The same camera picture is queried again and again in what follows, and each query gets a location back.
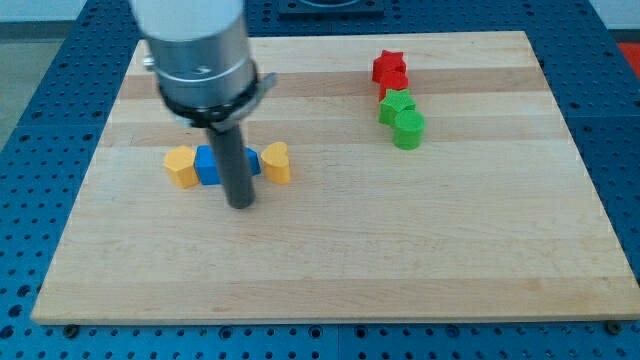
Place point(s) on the red star block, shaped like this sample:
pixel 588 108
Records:
pixel 388 61

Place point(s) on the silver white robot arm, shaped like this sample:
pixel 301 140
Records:
pixel 200 53

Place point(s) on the wooden board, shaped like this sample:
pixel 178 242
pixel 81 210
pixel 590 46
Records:
pixel 493 218

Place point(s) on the yellow hexagon block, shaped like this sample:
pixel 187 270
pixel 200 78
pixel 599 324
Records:
pixel 179 164

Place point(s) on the blue cube block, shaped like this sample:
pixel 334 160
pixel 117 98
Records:
pixel 206 167

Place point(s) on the green cylinder block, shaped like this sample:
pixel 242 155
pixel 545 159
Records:
pixel 408 129

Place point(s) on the blue block behind rod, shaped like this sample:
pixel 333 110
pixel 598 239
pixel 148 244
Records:
pixel 254 161

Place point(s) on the green star block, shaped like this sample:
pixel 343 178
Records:
pixel 392 102

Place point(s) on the yellow heart block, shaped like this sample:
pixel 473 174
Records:
pixel 276 163

